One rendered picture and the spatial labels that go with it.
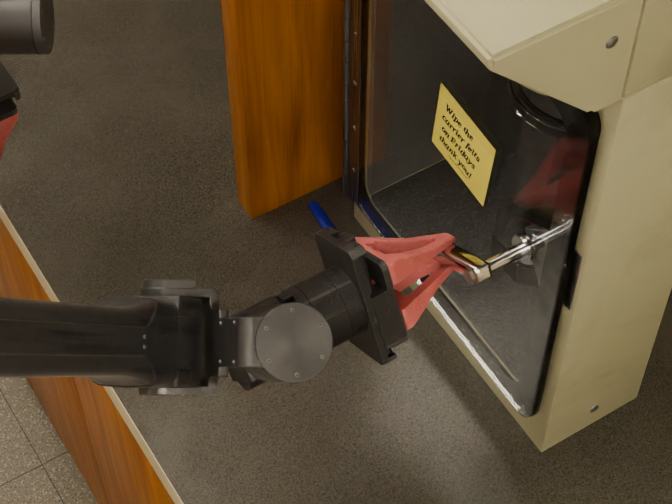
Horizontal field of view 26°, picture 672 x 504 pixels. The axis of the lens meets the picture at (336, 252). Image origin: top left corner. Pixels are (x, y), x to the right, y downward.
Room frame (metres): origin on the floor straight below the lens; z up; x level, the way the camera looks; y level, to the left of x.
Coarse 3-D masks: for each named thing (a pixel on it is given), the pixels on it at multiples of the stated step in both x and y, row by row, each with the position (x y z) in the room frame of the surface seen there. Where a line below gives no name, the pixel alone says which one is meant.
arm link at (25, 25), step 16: (0, 0) 0.85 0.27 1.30; (16, 0) 0.85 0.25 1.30; (32, 0) 0.85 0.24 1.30; (48, 0) 0.87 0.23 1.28; (0, 16) 0.84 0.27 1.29; (16, 16) 0.84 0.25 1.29; (32, 16) 0.84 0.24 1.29; (48, 16) 0.86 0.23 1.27; (0, 32) 0.83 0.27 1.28; (16, 32) 0.83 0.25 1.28; (32, 32) 0.83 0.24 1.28; (48, 32) 0.85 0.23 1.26; (0, 48) 0.83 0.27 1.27; (16, 48) 0.83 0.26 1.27; (32, 48) 0.83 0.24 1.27; (48, 48) 0.84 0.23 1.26
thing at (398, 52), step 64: (384, 0) 0.86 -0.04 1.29; (384, 64) 0.85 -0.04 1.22; (448, 64) 0.78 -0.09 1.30; (384, 128) 0.85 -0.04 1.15; (512, 128) 0.71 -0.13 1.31; (576, 128) 0.65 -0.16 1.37; (384, 192) 0.85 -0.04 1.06; (448, 192) 0.76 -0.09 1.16; (512, 192) 0.70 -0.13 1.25; (576, 192) 0.64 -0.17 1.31; (448, 320) 0.75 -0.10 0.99; (512, 320) 0.68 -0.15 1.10; (512, 384) 0.66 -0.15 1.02
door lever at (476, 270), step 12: (516, 240) 0.68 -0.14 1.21; (444, 252) 0.68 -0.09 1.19; (456, 252) 0.68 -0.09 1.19; (468, 252) 0.68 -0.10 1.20; (504, 252) 0.67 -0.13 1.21; (516, 252) 0.67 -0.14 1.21; (528, 252) 0.67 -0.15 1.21; (444, 264) 0.68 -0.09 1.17; (456, 264) 0.67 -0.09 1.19; (468, 264) 0.66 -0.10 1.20; (480, 264) 0.66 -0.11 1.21; (492, 264) 0.66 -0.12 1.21; (504, 264) 0.66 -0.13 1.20; (528, 264) 0.67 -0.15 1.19; (468, 276) 0.65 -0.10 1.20; (480, 276) 0.65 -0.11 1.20
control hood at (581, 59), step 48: (432, 0) 0.63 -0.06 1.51; (480, 0) 0.63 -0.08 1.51; (528, 0) 0.63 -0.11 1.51; (576, 0) 0.63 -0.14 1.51; (624, 0) 0.63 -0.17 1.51; (480, 48) 0.59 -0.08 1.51; (528, 48) 0.59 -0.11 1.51; (576, 48) 0.61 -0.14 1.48; (624, 48) 0.64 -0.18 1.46; (576, 96) 0.62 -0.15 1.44
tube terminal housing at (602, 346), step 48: (624, 96) 0.64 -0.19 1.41; (624, 144) 0.65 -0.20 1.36; (624, 192) 0.65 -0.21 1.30; (624, 240) 0.66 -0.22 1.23; (576, 288) 0.64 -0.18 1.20; (624, 288) 0.67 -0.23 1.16; (576, 336) 0.65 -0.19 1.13; (624, 336) 0.68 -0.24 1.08; (576, 384) 0.65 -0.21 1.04; (624, 384) 0.69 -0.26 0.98; (528, 432) 0.66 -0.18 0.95
